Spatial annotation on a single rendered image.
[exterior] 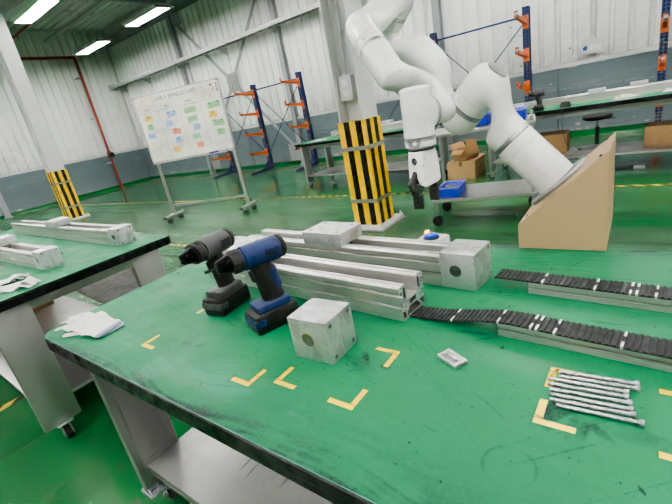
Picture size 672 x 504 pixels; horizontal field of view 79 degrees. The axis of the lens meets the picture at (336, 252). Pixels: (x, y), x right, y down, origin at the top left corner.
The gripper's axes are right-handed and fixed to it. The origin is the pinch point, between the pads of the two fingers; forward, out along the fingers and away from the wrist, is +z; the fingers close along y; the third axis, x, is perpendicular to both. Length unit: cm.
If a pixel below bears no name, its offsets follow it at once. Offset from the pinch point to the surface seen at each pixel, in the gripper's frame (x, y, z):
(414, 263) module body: -4.5, -18.0, 11.8
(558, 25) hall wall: 139, 727, -89
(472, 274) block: -20.3, -18.0, 12.9
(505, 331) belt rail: -33, -34, 16
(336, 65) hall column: 215, 233, -68
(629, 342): -53, -33, 14
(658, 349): -57, -33, 14
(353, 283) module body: 1.0, -36.9, 9.7
